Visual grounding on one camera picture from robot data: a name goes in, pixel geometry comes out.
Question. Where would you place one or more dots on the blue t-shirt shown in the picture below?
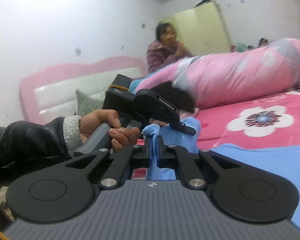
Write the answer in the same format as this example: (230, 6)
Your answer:
(252, 160)

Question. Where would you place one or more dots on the black garment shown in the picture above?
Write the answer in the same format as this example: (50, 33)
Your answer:
(177, 97)

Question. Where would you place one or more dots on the green patterned pillow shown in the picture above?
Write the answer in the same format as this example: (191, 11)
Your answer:
(88, 103)

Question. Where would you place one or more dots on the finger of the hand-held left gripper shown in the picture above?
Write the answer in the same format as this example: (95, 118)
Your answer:
(185, 129)

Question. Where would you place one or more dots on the pale yellow wardrobe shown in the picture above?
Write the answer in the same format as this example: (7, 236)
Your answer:
(205, 30)

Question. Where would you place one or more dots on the pink floral blanket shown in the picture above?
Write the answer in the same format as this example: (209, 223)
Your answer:
(277, 130)

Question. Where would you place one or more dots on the teal blanket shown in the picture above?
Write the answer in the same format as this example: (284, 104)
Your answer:
(135, 85)

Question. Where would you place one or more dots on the pink bed headboard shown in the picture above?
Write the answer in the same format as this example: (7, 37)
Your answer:
(60, 87)

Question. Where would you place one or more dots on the pink grey floral duvet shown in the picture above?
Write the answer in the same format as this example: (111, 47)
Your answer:
(235, 75)

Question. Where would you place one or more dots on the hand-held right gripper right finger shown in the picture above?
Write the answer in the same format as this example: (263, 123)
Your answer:
(160, 150)

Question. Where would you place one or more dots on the person's left hand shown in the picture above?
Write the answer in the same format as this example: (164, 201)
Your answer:
(97, 117)

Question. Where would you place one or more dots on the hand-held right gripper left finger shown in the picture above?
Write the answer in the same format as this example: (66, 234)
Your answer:
(147, 150)

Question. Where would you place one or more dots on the person's left forearm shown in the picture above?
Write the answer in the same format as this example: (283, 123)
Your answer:
(27, 145)

